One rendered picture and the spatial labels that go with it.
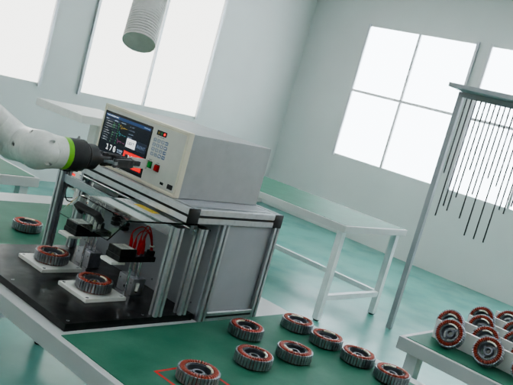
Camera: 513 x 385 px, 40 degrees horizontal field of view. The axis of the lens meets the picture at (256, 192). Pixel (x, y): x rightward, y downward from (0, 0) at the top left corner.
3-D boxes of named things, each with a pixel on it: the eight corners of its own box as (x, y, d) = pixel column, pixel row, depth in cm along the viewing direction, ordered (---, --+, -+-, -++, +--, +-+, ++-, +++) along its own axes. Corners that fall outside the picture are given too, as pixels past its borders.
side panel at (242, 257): (198, 322, 221) (224, 225, 217) (191, 318, 223) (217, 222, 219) (255, 317, 242) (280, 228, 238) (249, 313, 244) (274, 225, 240)
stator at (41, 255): (44, 266, 222) (47, 256, 222) (27, 254, 230) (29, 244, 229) (74, 266, 231) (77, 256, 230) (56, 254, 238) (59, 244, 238)
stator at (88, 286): (84, 296, 207) (87, 283, 206) (68, 281, 215) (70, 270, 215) (117, 296, 214) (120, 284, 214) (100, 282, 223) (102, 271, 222)
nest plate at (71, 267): (41, 273, 220) (42, 269, 220) (17, 256, 229) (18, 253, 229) (82, 272, 231) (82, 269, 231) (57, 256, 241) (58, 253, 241)
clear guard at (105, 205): (106, 241, 187) (111, 219, 186) (58, 212, 202) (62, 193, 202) (194, 243, 212) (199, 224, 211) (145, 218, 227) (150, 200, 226)
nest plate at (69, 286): (85, 303, 204) (85, 299, 204) (57, 283, 214) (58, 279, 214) (125, 300, 216) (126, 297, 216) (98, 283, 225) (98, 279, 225)
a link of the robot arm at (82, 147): (79, 138, 194) (60, 131, 200) (69, 179, 196) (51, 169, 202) (96, 140, 199) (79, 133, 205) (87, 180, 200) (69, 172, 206)
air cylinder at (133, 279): (129, 296, 222) (133, 279, 221) (115, 286, 226) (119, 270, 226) (142, 295, 225) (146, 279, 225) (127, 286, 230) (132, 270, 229)
